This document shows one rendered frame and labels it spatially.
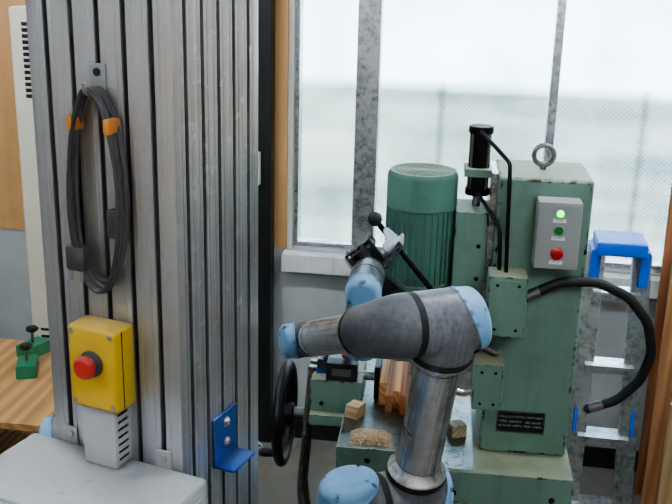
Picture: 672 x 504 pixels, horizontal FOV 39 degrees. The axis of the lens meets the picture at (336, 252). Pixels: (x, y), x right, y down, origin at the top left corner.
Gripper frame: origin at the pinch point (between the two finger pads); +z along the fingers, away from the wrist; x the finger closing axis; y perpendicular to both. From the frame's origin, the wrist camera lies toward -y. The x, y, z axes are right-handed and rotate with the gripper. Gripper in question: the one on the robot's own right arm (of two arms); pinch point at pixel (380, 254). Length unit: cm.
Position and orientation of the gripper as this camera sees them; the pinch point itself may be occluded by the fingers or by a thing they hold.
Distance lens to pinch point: 228.6
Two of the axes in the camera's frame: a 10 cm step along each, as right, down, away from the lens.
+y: -6.3, -7.6, -1.6
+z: 1.1, -2.9, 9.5
